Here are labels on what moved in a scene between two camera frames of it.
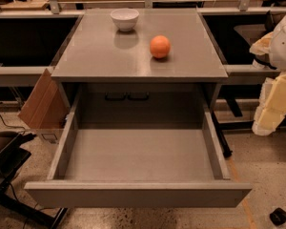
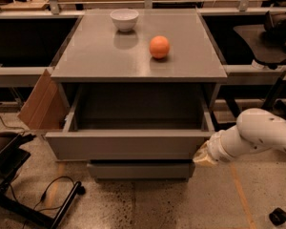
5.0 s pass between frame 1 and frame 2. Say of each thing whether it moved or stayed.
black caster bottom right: stayed
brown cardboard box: stayed
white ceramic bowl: stayed
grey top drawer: moved
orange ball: stayed
